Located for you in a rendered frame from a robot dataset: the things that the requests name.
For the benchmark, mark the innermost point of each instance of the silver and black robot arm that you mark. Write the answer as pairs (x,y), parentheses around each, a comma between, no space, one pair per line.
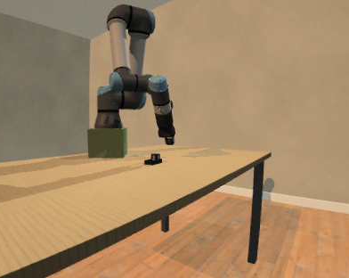
(127,76)

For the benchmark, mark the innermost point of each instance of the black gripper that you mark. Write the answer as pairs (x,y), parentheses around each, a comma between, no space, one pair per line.
(165,121)

